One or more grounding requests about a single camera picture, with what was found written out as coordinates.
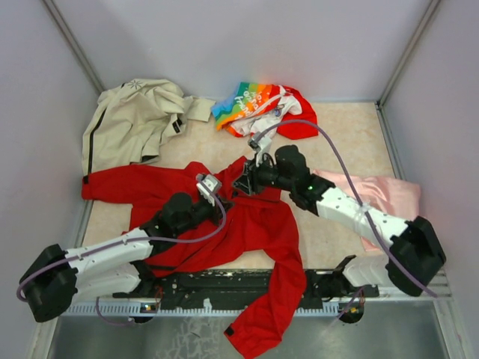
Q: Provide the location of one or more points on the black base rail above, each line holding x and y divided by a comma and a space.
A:
235, 290

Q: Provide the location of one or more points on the red jacket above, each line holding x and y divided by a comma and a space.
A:
263, 222

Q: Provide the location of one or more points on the aluminium frame post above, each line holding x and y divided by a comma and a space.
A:
424, 23
73, 44

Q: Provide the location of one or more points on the pink satin cloth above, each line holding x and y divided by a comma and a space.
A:
393, 196

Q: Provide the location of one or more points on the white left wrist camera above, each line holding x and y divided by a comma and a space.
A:
208, 186

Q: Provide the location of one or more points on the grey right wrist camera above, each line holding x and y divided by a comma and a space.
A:
261, 145

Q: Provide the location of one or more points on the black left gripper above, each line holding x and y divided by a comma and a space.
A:
216, 214

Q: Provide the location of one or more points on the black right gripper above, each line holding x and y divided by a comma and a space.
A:
251, 179

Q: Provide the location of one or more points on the beige jacket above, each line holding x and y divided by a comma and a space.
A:
133, 120

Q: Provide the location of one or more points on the right aluminium frame post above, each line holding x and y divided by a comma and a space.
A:
424, 23

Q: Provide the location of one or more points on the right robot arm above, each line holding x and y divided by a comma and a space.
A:
412, 253

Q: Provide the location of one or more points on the rainbow white red garment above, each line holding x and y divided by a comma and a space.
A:
254, 107

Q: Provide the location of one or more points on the left aluminium frame post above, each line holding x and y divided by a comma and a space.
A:
73, 44

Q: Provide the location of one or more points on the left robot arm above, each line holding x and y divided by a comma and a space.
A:
59, 278

